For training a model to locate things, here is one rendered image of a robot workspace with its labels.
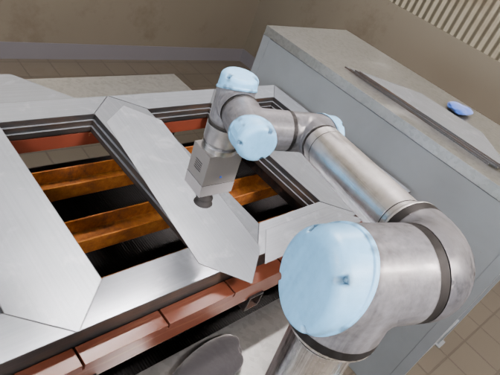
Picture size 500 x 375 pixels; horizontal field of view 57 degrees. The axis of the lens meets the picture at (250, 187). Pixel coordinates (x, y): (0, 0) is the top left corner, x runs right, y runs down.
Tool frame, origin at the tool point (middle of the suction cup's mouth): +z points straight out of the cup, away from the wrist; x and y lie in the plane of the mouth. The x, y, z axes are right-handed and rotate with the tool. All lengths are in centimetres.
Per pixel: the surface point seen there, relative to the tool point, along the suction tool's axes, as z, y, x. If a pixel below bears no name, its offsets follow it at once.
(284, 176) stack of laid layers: 13.1, -43.7, -16.0
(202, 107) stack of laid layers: 12, -37, -57
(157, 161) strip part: 9.7, -4.3, -28.2
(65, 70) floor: 93, -54, -243
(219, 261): 10.3, -1.6, 9.7
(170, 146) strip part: 9.8, -11.7, -34.3
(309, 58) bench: -5, -86, -61
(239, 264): 10.5, -5.8, 12.0
